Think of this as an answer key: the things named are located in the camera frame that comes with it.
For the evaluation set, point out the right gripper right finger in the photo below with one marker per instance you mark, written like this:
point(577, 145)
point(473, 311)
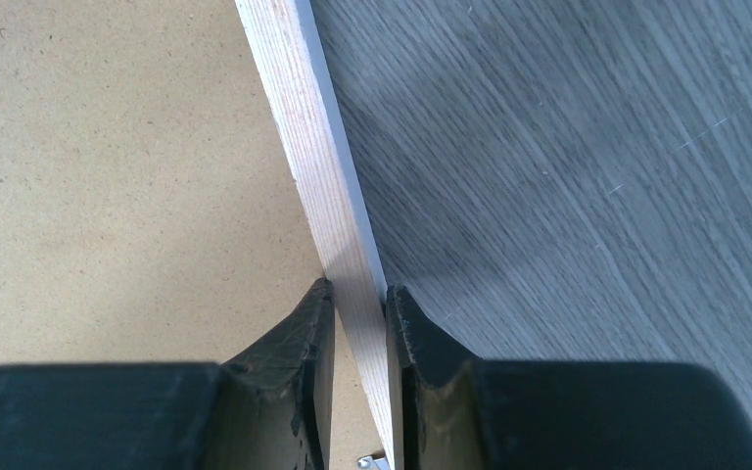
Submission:
point(455, 410)

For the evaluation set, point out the white wooden photo frame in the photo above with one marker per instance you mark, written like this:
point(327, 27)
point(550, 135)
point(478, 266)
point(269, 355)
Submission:
point(285, 43)

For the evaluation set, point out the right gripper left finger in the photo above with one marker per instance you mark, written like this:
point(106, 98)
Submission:
point(268, 407)

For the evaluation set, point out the metal frame clip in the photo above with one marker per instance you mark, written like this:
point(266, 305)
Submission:
point(373, 462)

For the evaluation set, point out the brown backing board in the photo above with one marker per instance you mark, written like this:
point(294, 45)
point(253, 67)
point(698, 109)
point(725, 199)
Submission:
point(147, 209)

